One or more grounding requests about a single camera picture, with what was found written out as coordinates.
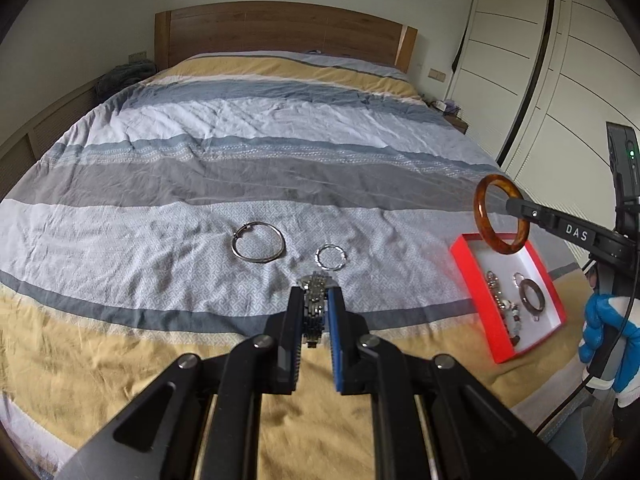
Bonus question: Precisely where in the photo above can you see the silver metal watch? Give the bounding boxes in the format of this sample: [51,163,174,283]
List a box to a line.
[298,272,336,348]

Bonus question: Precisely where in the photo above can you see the dark brown bangle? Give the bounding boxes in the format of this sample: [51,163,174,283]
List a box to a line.
[518,278,546,318]

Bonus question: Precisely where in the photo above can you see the thin silver ring bangle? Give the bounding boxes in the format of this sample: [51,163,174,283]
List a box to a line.
[513,272,530,289]

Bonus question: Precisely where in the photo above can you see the silver chain bracelet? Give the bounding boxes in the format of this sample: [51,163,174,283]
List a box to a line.
[482,268,511,311]

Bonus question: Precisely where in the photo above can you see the beaded bracelet with shells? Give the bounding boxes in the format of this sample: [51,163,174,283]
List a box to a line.
[499,299,526,347]

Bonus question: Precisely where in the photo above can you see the amber orange bangle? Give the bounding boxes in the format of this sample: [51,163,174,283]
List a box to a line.
[473,174,529,255]

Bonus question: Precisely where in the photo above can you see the red white jewelry box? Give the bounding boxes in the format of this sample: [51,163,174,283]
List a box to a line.
[450,234,566,363]

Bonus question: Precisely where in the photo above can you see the right hand blue white glove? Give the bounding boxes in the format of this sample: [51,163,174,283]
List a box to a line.
[578,294,639,408]

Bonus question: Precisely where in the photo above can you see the twisted silver bangle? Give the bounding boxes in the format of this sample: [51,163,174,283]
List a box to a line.
[314,244,348,272]

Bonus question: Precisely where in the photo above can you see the silver clasp bangle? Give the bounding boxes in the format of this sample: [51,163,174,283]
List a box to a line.
[230,221,286,264]

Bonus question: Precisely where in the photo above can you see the white wardrobe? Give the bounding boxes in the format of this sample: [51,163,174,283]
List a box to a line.
[444,0,640,226]

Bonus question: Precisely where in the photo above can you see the striped bed duvet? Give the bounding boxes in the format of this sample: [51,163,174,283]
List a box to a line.
[1,52,588,479]

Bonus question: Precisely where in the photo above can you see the wooden nightstand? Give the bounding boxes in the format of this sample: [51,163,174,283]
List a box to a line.
[442,114,469,134]

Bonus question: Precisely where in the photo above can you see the items on nightstand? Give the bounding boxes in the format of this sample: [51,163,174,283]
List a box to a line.
[430,100,460,115]

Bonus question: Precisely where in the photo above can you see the wooden headboard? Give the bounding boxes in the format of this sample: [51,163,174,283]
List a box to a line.
[154,1,418,73]

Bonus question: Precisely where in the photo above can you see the dark clothes pile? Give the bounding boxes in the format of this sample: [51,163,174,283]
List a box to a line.
[94,58,157,103]

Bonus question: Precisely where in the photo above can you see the wall socket plate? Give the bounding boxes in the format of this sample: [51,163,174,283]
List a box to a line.
[428,68,447,82]

